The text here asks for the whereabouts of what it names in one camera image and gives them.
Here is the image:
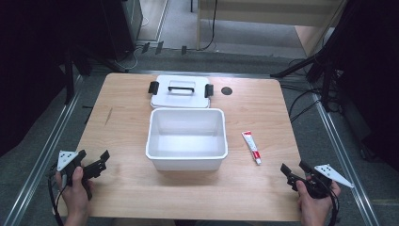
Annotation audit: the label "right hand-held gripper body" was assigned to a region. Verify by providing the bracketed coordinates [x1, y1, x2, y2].
[297, 163, 355, 200]

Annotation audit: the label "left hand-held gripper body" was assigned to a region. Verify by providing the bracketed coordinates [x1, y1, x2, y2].
[56, 150, 94, 202]

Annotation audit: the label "person's right hand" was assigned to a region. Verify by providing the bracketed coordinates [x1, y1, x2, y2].
[295, 179, 342, 224]

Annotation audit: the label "person's left hand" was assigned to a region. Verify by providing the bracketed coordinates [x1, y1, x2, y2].
[54, 166, 94, 219]

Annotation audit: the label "white and red tube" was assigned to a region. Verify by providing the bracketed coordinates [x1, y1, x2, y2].
[241, 130, 263, 167]

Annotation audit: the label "black metal stand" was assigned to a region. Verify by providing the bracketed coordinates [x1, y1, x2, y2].
[61, 46, 93, 105]

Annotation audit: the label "white plastic storage box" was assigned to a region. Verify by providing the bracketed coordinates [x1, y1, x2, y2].
[144, 107, 230, 172]

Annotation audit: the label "dark curtain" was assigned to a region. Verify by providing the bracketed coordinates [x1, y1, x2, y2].
[0, 0, 109, 158]
[326, 0, 399, 173]

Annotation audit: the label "black tripod stand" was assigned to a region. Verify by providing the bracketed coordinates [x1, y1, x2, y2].
[269, 0, 343, 113]

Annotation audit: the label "black cabinet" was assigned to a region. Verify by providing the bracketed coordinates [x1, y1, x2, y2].
[99, 0, 144, 63]

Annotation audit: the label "light wooden furniture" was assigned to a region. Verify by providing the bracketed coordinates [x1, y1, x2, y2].
[195, 0, 347, 58]

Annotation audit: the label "metal floor rail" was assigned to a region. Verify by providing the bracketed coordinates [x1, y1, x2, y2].
[309, 84, 381, 226]
[2, 74, 85, 226]

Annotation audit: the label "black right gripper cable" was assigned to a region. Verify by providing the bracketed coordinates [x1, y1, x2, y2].
[324, 183, 341, 226]

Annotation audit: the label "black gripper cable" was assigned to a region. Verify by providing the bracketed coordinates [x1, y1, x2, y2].
[324, 183, 341, 226]
[46, 169, 68, 226]

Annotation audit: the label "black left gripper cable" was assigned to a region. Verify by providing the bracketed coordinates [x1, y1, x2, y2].
[46, 169, 68, 226]

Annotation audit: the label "black floor cables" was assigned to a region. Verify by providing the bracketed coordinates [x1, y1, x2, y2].
[286, 83, 324, 124]

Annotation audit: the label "white lid with black handle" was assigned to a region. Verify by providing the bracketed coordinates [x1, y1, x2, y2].
[147, 74, 215, 110]

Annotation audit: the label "white floor cable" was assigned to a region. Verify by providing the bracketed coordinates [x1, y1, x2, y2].
[122, 45, 140, 71]

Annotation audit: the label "black hanging cable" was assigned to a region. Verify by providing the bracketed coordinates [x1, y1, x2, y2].
[199, 0, 219, 52]

